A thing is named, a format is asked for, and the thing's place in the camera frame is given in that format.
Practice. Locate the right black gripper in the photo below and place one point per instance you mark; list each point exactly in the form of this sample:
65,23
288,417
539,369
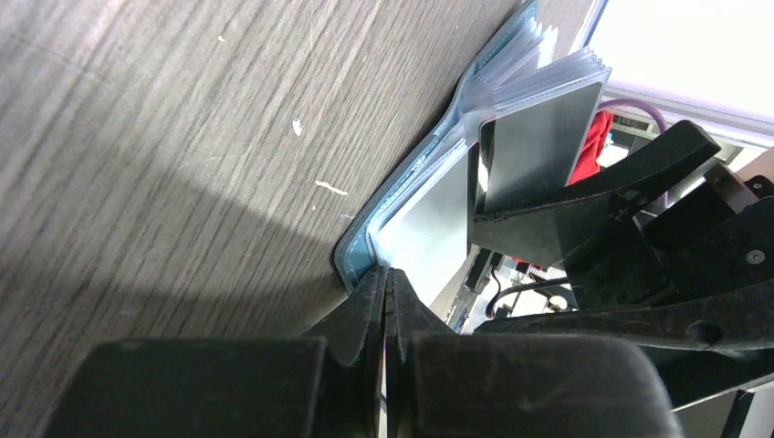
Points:
717,239

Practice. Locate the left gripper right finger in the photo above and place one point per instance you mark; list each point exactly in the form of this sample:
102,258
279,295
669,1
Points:
442,384

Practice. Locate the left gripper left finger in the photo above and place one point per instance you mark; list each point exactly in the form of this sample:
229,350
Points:
323,383

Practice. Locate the dark grey credit card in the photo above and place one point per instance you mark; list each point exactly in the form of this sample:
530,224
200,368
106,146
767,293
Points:
533,150

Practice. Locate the grey card left sleeve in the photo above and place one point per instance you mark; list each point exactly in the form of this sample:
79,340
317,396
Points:
426,237

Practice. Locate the red cloth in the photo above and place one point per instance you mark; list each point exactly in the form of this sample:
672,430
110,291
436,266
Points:
593,146

